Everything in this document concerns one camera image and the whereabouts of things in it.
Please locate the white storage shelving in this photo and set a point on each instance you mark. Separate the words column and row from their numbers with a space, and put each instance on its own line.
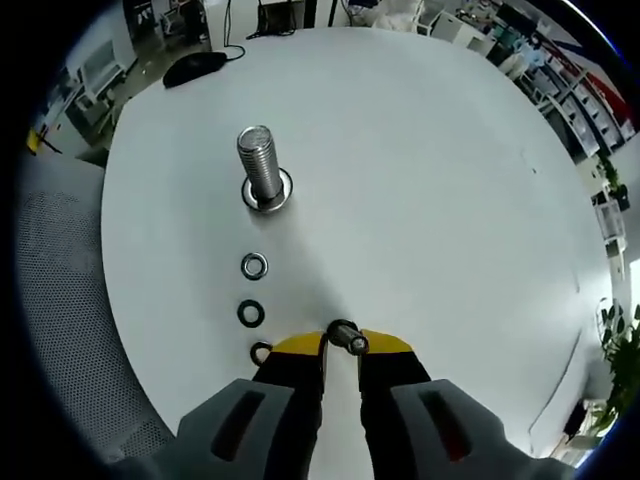
column 590, row 100

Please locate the black computer mouse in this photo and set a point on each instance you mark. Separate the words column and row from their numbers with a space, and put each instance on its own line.
column 192, row 70

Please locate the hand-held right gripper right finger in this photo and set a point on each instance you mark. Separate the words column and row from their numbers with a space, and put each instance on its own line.
column 390, row 370

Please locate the small threaded steel stud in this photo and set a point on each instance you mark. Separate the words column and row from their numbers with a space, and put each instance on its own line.
column 357, row 344

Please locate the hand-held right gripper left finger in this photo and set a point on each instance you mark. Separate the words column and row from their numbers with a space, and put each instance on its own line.
column 290, row 370

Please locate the small black pouch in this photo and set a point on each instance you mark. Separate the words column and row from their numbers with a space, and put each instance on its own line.
column 575, row 420

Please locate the white low cabinet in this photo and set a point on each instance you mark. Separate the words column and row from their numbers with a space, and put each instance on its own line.
column 100, row 65

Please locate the large metal washer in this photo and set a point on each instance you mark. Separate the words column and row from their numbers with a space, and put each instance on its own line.
column 287, row 187

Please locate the small background plant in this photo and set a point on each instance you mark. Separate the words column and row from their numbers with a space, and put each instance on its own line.
column 620, row 192

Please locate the large potted green plant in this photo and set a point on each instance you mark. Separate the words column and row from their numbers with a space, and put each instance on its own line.
column 620, row 350

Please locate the large threaded steel stud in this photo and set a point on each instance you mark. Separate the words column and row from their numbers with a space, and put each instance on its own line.
column 257, row 160

